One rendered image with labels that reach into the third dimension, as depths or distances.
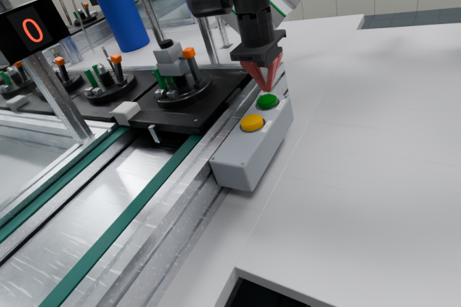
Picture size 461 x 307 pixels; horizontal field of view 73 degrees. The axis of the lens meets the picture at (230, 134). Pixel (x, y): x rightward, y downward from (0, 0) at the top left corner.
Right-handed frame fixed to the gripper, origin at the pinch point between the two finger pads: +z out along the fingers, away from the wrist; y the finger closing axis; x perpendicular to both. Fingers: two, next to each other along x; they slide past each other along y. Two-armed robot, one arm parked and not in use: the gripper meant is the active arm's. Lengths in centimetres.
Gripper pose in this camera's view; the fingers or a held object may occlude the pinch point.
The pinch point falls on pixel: (266, 87)
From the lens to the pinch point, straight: 59.8
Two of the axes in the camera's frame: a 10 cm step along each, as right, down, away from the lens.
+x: 8.6, 1.3, -5.0
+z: 2.2, 7.9, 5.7
